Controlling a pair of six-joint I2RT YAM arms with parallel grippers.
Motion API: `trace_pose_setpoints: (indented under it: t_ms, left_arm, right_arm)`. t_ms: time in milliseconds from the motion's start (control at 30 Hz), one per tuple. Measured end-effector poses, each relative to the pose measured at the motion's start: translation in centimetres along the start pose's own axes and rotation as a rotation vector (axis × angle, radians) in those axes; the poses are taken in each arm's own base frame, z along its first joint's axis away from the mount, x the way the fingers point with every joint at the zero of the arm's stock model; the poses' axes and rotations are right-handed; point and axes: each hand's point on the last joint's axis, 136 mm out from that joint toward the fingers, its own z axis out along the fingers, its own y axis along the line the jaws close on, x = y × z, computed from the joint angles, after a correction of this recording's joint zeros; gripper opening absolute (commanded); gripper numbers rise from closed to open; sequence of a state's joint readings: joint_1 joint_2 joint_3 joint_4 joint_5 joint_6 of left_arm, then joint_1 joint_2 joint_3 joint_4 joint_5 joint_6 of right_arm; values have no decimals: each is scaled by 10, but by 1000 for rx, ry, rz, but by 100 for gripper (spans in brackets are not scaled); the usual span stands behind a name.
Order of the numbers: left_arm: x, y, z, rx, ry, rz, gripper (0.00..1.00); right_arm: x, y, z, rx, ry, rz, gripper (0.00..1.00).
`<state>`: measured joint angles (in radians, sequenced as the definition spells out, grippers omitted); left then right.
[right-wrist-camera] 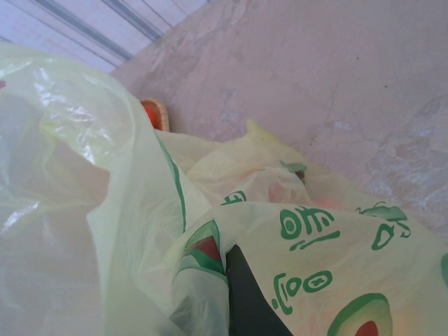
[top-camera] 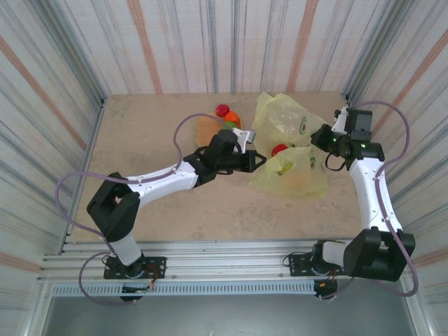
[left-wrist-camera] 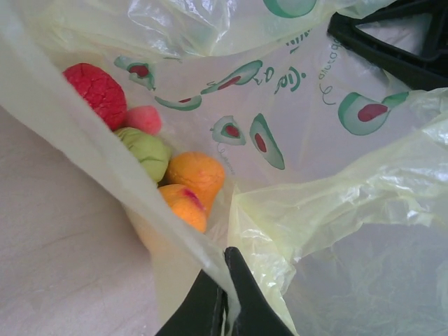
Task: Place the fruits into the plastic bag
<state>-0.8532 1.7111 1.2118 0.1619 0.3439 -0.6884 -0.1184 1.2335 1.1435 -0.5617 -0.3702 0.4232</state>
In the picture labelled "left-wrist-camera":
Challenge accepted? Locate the red textured toy apple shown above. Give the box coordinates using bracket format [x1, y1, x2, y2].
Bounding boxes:
[62, 62, 128, 132]

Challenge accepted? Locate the orange toy mango red blush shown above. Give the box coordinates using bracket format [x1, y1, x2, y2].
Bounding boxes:
[157, 183, 209, 234]

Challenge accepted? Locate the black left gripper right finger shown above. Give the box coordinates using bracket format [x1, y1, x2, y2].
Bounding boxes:
[223, 246, 295, 336]

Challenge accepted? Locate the yellow printed plastic bag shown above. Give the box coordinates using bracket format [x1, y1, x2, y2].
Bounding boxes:
[0, 0, 448, 336]

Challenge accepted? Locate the pink toy peach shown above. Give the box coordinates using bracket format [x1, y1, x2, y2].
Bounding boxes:
[122, 105, 162, 136]

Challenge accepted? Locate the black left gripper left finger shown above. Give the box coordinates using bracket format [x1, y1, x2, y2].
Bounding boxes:
[156, 267, 227, 336]

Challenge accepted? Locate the orange toy orange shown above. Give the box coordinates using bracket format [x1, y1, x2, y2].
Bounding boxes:
[163, 150, 226, 218]

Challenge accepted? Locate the green toy apple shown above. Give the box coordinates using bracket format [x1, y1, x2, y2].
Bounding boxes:
[114, 126, 173, 184]

